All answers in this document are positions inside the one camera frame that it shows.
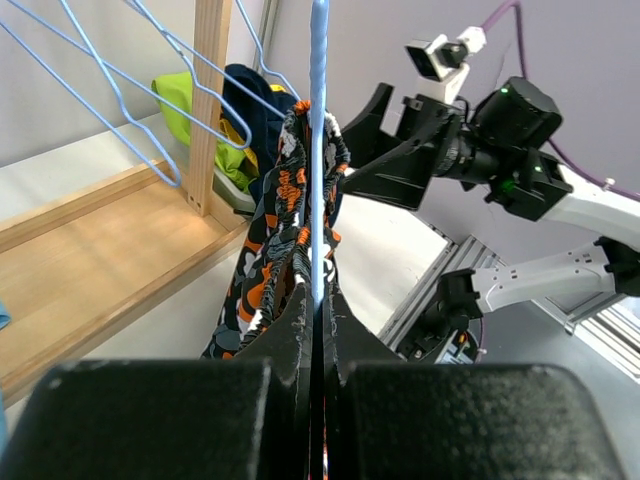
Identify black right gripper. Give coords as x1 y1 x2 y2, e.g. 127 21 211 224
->
341 83 480 210

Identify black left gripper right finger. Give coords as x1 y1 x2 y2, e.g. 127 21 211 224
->
324 293 625 479

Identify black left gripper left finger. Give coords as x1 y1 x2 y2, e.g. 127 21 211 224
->
1 286 313 479

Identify navy blue shorts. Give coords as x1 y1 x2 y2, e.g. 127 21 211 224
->
223 63 297 203

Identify orange camouflage shorts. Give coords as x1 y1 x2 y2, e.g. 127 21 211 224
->
200 99 353 480

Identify yellow shorts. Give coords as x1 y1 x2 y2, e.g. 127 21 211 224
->
220 84 287 177

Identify lime green shorts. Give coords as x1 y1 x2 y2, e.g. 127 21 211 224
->
152 70 254 192

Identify light blue shorts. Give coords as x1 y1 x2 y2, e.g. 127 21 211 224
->
0 304 11 451

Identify blue hanger of green shorts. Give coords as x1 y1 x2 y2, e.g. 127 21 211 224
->
1 1 182 188

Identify blue hanger of camouflage shorts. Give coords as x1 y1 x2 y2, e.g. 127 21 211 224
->
310 0 330 313

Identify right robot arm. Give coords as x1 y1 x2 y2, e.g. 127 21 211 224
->
342 77 639 325

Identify white plastic basket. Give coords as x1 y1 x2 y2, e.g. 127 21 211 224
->
213 166 256 217

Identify wooden clothes rack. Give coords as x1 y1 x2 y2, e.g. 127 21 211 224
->
1 1 246 405

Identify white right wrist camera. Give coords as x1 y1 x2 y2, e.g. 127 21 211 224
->
405 26 487 105

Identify aluminium mounting rail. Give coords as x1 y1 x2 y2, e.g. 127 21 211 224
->
381 236 639 364

